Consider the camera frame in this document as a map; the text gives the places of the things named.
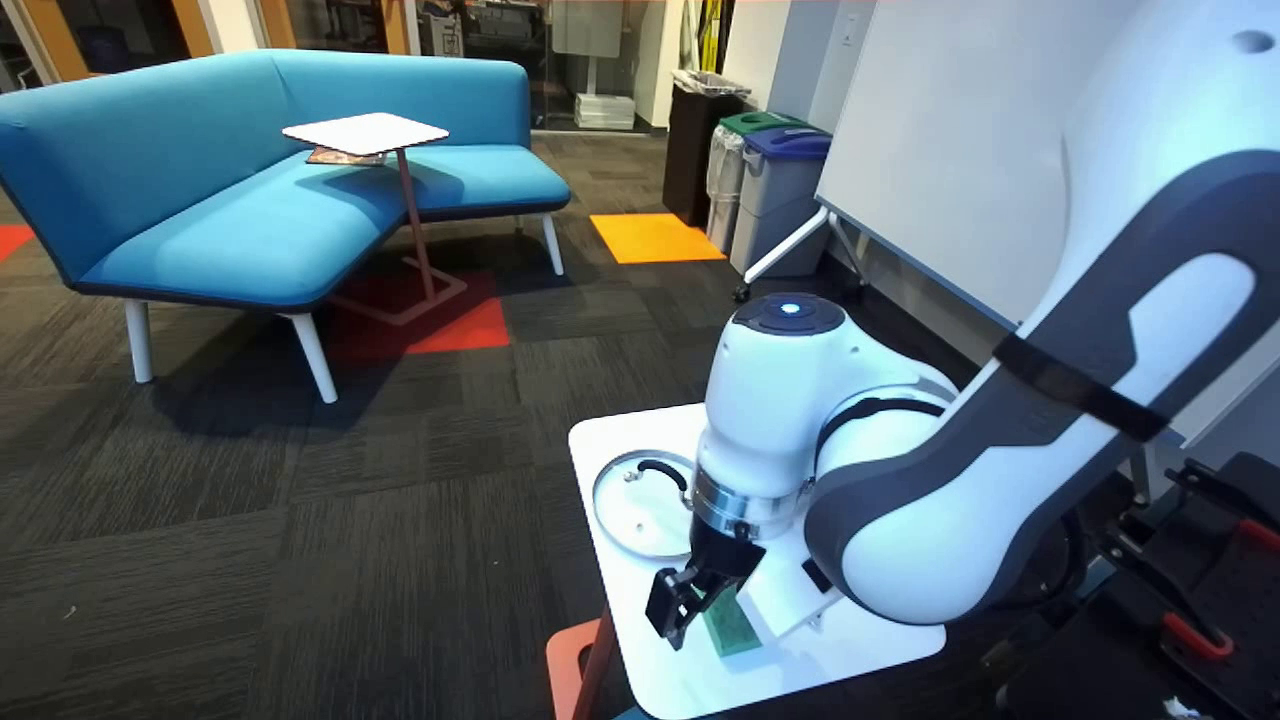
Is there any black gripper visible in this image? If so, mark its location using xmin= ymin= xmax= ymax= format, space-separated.
xmin=642 ymin=517 xmax=773 ymax=651

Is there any green sponge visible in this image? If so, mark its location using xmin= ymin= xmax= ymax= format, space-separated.
xmin=701 ymin=582 xmax=773 ymax=661

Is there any glass pot lid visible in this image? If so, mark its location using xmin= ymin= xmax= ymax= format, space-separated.
xmin=589 ymin=448 xmax=702 ymax=565

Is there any white table red base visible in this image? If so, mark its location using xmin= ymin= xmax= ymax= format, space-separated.
xmin=540 ymin=400 xmax=951 ymax=720

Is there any black robot mounting board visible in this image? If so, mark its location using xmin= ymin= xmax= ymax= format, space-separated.
xmin=991 ymin=451 xmax=1280 ymax=720

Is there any grey bin blue lid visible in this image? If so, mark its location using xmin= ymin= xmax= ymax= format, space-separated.
xmin=722 ymin=122 xmax=834 ymax=279

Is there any grey bin green lid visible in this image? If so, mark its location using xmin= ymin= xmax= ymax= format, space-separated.
xmin=701 ymin=106 xmax=813 ymax=256

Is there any black trash bin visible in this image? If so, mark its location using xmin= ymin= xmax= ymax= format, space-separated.
xmin=660 ymin=71 xmax=755 ymax=231

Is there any white storage box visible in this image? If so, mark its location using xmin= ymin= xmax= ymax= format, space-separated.
xmin=572 ymin=88 xmax=640 ymax=136

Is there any white rolling whiteboard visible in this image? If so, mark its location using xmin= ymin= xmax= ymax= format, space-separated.
xmin=732 ymin=0 xmax=1280 ymax=510

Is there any small white side table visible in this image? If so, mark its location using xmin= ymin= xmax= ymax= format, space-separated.
xmin=281 ymin=106 xmax=472 ymax=331

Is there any blue corner sofa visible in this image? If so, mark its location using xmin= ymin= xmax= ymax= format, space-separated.
xmin=0 ymin=47 xmax=577 ymax=406

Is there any black clamp red handle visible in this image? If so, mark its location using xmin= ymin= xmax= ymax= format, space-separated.
xmin=1157 ymin=606 xmax=1239 ymax=667
xmin=1236 ymin=510 xmax=1280 ymax=558

